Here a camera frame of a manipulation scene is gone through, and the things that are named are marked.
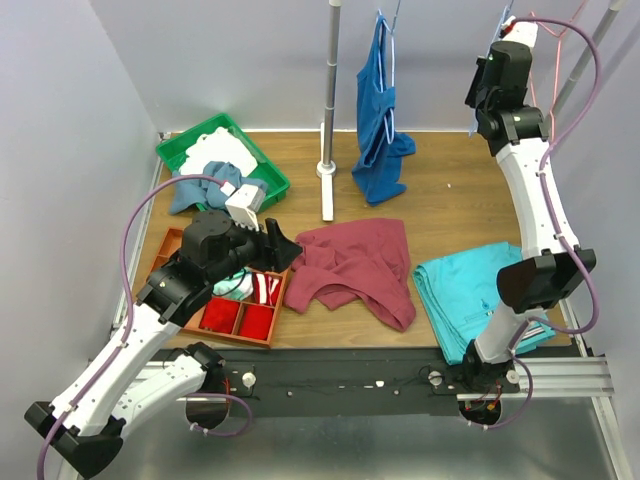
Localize left white rack foot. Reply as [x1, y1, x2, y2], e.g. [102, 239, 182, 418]
[316, 122, 336, 222]

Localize grey blue cloth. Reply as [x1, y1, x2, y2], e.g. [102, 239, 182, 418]
[169, 161, 268, 215]

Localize wooden compartment tray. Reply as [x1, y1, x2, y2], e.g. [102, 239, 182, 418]
[147, 227, 294, 349]

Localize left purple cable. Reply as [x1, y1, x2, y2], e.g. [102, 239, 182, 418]
[37, 177, 254, 479]

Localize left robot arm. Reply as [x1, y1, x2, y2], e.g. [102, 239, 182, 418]
[24, 210, 302, 479]

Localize light blue wire hanger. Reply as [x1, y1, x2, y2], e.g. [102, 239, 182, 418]
[468, 0, 514, 138]

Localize green plastic bin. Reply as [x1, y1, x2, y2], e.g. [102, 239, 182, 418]
[156, 113, 290, 212]

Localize left grey rack pole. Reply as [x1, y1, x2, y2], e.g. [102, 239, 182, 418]
[316, 0, 342, 178]

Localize blue tank top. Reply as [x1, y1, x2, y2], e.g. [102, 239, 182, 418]
[351, 20, 416, 206]

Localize white cloth in bin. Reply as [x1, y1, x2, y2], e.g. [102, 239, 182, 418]
[178, 127, 258, 177]

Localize red cloth in tray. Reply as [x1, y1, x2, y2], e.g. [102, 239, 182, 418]
[238, 304, 274, 341]
[199, 297, 240, 334]

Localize red white striped socks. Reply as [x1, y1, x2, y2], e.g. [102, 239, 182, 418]
[252, 272, 282, 306]

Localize right grey rack pole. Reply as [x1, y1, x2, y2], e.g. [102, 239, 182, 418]
[548, 0, 628, 120]

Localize purple cable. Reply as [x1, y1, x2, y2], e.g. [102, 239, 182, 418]
[467, 17, 601, 431]
[37, 177, 254, 479]

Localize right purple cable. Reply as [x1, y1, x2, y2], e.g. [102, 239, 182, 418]
[467, 17, 601, 431]

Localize grey rack pole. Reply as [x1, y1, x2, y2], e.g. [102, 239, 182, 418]
[548, 0, 628, 120]
[316, 0, 342, 178]

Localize mint green white socks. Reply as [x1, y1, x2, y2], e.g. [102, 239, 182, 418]
[213, 269, 254, 301]

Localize turquoise folded shorts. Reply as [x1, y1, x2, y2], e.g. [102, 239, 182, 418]
[412, 241, 556, 366]

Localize pink wire hanger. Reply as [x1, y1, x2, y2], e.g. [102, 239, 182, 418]
[528, 23, 573, 141]

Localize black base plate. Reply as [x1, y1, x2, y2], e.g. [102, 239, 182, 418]
[186, 348, 519, 423]

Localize aluminium frame rail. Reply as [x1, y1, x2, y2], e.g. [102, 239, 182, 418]
[522, 357, 615, 398]

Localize maroon tank top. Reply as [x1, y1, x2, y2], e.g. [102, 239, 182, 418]
[284, 218, 416, 332]

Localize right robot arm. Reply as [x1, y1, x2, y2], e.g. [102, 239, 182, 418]
[458, 40, 596, 392]

